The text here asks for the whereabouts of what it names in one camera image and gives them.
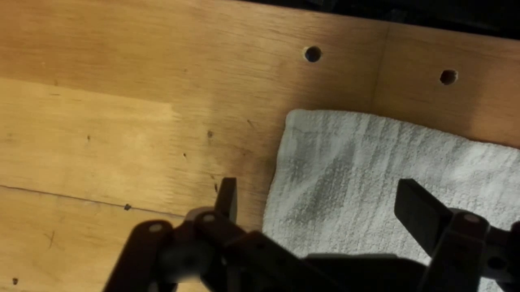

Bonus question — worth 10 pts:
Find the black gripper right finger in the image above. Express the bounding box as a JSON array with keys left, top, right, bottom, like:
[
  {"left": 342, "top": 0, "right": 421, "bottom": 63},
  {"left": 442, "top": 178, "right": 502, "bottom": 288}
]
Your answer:
[{"left": 394, "top": 178, "right": 520, "bottom": 292}]

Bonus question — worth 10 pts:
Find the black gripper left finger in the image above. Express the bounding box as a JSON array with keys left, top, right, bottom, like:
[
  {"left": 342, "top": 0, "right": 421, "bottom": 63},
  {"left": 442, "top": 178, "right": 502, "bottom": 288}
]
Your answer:
[{"left": 103, "top": 176, "right": 337, "bottom": 292}]

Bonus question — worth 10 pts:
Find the white cloth towel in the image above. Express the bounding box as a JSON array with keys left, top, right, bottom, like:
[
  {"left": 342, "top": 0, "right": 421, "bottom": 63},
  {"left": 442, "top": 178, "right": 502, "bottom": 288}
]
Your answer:
[{"left": 260, "top": 106, "right": 520, "bottom": 292}]

